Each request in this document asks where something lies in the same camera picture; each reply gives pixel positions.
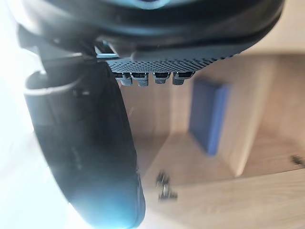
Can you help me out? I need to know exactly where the light wooden cabinet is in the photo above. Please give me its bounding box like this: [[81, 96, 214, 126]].
[[118, 52, 305, 229]]

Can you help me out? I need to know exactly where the metal cabinet door hinge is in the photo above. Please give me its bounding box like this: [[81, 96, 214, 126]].
[[155, 169, 179, 203]]

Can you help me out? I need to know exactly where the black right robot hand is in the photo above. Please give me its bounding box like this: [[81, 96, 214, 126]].
[[6, 0, 286, 229]]

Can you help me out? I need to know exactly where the blue folder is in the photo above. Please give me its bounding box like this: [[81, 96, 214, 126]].
[[189, 78, 231, 157]]

